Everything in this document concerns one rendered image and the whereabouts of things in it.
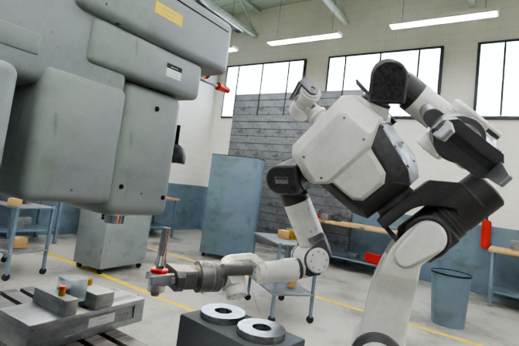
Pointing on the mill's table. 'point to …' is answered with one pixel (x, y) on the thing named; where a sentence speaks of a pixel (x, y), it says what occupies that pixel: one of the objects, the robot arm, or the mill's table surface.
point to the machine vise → (65, 318)
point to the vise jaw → (98, 296)
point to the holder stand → (231, 329)
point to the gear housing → (142, 62)
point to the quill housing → (141, 154)
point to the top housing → (142, 6)
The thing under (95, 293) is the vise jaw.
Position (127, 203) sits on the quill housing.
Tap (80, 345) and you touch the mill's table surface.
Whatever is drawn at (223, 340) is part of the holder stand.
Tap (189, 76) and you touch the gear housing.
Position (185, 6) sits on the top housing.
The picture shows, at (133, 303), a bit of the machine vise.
